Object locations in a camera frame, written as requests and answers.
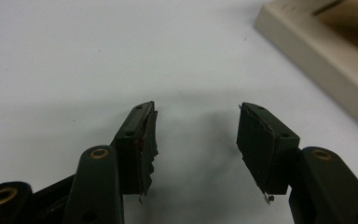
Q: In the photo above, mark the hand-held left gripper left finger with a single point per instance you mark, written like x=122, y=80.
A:
x=133, y=149

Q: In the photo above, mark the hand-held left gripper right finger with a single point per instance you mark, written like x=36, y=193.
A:
x=267, y=149

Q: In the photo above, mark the light wooden picture frame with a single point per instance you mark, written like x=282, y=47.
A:
x=307, y=53

